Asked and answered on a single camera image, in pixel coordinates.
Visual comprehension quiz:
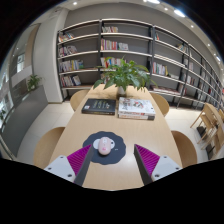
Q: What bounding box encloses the white illustrated cover book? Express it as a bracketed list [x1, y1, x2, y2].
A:
[117, 96, 157, 118]

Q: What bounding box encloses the curved wooden chair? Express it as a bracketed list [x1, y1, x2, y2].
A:
[33, 126, 66, 169]
[69, 89, 90, 112]
[149, 92, 170, 118]
[171, 130, 198, 168]

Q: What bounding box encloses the book with red-lettered spine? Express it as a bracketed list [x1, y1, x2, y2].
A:
[117, 113, 156, 121]

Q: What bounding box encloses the grey shelf unit with books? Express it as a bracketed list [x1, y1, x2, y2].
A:
[56, 18, 224, 109]

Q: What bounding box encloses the small green background plant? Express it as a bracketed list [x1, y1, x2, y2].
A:
[26, 74, 43, 92]

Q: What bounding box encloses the green potted plant white pot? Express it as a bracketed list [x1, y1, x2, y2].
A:
[93, 56, 158, 98]

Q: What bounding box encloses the black hardcover book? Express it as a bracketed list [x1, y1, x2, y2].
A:
[81, 97, 117, 116]

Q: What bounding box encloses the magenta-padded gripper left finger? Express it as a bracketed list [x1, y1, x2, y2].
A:
[43, 143, 95, 187]

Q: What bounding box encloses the pale pink computer mouse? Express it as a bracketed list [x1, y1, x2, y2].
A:
[97, 136, 113, 156]

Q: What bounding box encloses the dark mouse pad with eyes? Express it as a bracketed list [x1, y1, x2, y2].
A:
[82, 130, 127, 166]

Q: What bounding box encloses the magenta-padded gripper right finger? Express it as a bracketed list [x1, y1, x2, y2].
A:
[133, 143, 183, 186]

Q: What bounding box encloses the group of slatted wooden chairs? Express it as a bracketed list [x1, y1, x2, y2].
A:
[190, 102, 224, 160]

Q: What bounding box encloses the group of ceiling lights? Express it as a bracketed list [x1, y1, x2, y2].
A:
[71, 0, 223, 64]

